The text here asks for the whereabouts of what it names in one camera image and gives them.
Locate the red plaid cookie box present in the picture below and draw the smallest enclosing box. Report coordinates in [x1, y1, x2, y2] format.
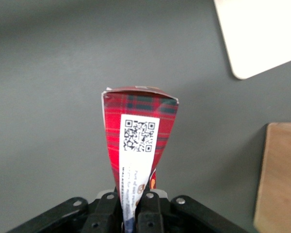
[101, 85, 179, 233]

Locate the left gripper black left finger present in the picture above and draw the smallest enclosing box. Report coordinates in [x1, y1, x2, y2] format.
[7, 191, 124, 233]

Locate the wooden two-drawer cabinet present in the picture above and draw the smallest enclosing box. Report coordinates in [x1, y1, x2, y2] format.
[253, 122, 291, 233]

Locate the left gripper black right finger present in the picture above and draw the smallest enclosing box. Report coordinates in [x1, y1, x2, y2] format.
[135, 190, 248, 233]

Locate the cream rectangular tray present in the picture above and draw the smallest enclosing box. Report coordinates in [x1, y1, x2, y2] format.
[213, 0, 291, 80]

